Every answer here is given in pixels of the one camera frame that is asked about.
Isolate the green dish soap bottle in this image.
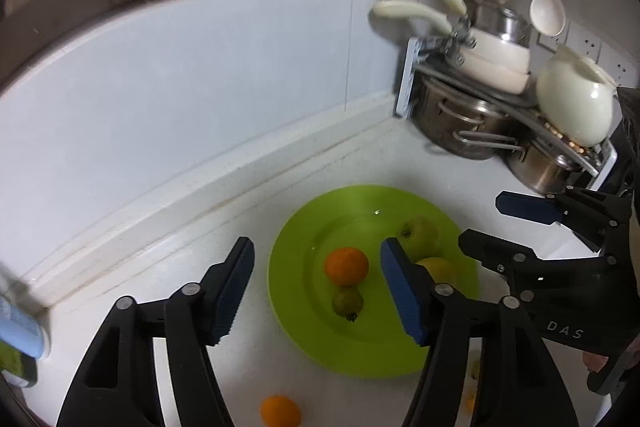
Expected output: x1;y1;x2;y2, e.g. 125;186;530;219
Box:
0;341;38;388

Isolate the white blue pump bottle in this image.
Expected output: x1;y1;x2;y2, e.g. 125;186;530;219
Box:
0;296;50;360

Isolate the white plastic ladle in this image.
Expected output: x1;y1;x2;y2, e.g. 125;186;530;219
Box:
529;0;567;37

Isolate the small green citrus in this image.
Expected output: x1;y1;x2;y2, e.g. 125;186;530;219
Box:
470;360;480;381
332;287;363;322

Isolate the black knife block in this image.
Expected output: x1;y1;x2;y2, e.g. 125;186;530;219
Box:
611;87;640;202

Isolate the white grey pot rack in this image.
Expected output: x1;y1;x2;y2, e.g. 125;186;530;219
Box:
395;37;617;191

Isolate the cream saucepan upper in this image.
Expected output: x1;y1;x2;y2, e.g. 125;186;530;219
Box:
440;0;530;74

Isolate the steel pot under rack right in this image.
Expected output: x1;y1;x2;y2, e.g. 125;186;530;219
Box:
506;139;582;195

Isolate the small orange mandarin top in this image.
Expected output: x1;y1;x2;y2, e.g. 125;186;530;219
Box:
260;395;303;427

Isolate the cream saucepan lower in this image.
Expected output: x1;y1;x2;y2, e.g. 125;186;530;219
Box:
372;0;530;95

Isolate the white wall power socket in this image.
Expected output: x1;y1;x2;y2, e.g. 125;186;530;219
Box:
532;20;639;88

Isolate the green apple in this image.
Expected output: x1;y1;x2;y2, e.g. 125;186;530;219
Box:
396;216;442;262

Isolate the cream saucepan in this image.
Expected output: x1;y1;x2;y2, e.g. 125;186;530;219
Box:
372;0;530;95
440;0;530;74

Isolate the steel pot under rack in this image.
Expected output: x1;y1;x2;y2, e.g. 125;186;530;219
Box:
412;74;526;160
506;139;582;195

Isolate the person right hand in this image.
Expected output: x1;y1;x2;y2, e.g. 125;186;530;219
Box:
582;338;640;373

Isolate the steel pot with lid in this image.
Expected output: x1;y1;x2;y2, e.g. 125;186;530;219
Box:
463;0;532;48

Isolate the green plate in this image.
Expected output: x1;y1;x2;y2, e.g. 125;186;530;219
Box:
268;185;480;379

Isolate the steel pot under rack left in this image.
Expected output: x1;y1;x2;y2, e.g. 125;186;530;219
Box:
412;74;526;160

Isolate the white ceramic teapot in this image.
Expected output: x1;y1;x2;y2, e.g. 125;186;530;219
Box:
536;46;618;147

